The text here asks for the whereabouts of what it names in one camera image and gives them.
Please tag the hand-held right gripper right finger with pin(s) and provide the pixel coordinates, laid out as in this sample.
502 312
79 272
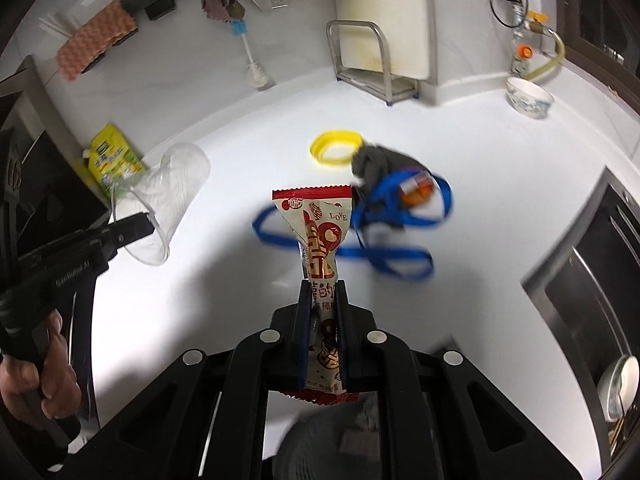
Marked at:
345 330

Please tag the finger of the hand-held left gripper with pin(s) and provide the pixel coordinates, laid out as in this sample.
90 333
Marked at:
127 232

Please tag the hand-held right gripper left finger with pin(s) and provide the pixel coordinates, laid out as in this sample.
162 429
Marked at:
302 330

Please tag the clear plastic cup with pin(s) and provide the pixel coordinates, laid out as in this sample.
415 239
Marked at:
170 195

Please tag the red white snack wrapper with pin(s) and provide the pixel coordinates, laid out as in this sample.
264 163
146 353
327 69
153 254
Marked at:
320 240

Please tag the grey perforated trash bin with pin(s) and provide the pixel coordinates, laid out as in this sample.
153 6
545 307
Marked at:
325 452

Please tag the small orange packet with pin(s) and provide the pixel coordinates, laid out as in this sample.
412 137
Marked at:
417 190

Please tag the dark grey cloth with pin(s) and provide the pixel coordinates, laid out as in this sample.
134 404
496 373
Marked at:
377 165

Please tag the person's left hand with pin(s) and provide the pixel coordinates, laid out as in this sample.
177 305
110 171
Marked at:
60 370

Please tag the yellow green seasoning pouch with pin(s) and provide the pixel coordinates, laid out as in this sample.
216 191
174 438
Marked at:
114 160

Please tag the black cooktop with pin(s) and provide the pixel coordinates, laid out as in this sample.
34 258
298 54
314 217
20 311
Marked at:
45 190

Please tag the orange wavy sponge cloth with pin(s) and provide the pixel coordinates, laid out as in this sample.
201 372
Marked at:
95 42

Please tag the blue white bottle brush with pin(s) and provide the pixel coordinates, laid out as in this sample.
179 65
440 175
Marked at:
247 52

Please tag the black hook box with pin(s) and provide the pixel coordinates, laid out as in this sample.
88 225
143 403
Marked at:
160 10

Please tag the dark kitchen sink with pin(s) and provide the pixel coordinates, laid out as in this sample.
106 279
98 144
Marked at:
590 280

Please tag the metal board rack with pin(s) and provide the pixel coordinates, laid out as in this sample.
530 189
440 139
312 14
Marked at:
370 67

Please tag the white patterned bowl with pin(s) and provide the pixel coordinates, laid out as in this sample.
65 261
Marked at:
530 97

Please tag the white cutting board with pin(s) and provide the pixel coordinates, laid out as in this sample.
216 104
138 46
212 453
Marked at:
385 15

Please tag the dark framed window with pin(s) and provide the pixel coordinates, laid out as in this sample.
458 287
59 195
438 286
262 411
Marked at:
600 25

